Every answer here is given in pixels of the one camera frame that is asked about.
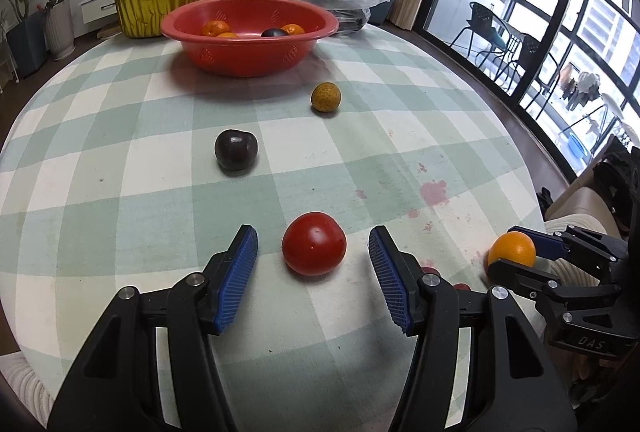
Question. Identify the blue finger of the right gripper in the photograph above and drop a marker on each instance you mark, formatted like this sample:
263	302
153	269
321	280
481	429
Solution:
526	282
547	246

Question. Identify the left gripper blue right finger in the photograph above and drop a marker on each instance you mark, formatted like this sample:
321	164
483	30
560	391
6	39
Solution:
426	307

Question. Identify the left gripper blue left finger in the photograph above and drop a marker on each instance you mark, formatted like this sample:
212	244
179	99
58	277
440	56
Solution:
202	305

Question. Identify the big orange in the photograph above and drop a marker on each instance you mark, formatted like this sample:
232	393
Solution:
513	247

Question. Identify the dark plum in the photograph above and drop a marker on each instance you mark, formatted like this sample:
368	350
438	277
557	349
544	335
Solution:
236	150
274	32

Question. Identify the small orange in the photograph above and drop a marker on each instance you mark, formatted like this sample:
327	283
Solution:
228	35
293	29

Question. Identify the large mandarin orange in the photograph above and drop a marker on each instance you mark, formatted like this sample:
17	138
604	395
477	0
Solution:
214	28

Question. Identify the green checkered tablecloth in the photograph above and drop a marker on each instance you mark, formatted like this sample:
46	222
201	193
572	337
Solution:
109	178

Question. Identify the teal balcony chair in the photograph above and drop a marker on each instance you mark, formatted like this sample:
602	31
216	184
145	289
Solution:
485	38

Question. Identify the brown longan fruit far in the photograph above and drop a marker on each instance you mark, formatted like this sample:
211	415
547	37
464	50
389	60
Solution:
326	97

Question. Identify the red plastic colander bowl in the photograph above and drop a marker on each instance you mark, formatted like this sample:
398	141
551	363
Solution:
250	55

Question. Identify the white tv stand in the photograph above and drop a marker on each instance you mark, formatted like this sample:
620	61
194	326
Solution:
95	10

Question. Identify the small plant grey pot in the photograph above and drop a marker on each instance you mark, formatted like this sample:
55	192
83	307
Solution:
59	29

